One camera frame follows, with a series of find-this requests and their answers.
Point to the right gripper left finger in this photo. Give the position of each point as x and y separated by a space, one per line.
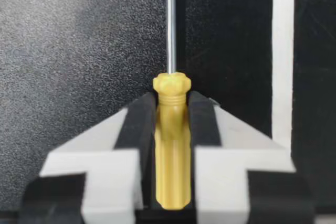
110 163

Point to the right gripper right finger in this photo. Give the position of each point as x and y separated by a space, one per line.
231 163

